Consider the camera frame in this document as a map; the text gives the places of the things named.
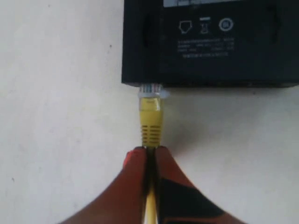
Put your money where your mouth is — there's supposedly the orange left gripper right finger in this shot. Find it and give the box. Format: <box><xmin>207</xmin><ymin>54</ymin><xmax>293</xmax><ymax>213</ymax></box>
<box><xmin>155</xmin><ymin>147</ymin><xmax>236</xmax><ymax>224</ymax></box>

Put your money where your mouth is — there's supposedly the yellow ethernet cable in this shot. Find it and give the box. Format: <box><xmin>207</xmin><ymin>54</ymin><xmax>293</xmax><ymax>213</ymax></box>
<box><xmin>138</xmin><ymin>83</ymin><xmax>170</xmax><ymax>224</ymax></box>

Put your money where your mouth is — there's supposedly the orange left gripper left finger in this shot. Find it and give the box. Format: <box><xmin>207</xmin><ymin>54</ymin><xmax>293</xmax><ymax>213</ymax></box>
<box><xmin>62</xmin><ymin>147</ymin><xmax>147</xmax><ymax>224</ymax></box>

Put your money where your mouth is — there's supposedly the black network switch box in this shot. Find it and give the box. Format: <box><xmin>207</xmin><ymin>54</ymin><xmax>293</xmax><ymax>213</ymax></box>
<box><xmin>121</xmin><ymin>0</ymin><xmax>299</xmax><ymax>88</ymax></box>

